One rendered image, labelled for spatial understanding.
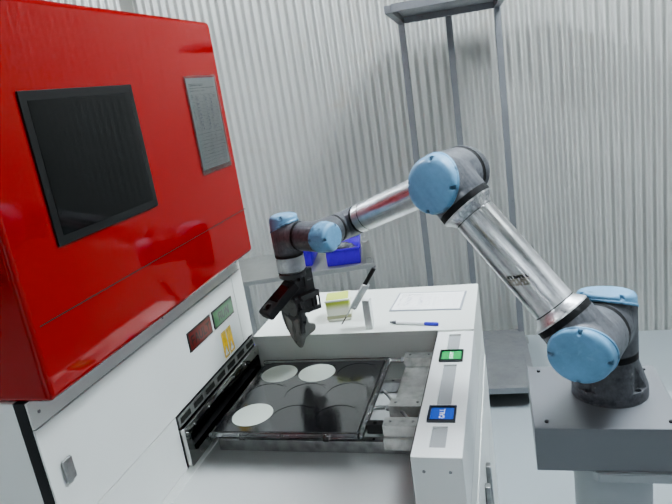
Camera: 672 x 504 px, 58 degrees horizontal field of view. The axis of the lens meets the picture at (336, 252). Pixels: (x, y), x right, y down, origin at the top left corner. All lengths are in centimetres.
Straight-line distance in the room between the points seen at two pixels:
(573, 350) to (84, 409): 88
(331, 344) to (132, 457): 66
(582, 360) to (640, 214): 260
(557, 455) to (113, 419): 86
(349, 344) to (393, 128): 212
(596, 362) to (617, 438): 19
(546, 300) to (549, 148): 246
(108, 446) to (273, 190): 281
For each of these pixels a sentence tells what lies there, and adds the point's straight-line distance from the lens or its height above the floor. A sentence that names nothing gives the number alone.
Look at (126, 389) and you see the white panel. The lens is 127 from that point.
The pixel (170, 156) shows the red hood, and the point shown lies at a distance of 136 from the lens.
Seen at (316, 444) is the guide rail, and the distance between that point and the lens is 146.
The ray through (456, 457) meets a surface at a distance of 115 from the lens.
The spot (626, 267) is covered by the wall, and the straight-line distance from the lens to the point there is 383.
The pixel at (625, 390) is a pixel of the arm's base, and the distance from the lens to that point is 138.
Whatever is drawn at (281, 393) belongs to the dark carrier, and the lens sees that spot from 158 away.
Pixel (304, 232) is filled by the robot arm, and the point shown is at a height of 129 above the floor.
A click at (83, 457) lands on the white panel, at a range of 119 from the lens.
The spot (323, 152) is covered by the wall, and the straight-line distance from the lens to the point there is 372.
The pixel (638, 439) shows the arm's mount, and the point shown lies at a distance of 133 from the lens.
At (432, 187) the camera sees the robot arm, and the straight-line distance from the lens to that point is 121.
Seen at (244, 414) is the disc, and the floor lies 90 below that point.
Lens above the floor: 161
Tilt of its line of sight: 15 degrees down
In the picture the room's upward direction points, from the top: 9 degrees counter-clockwise
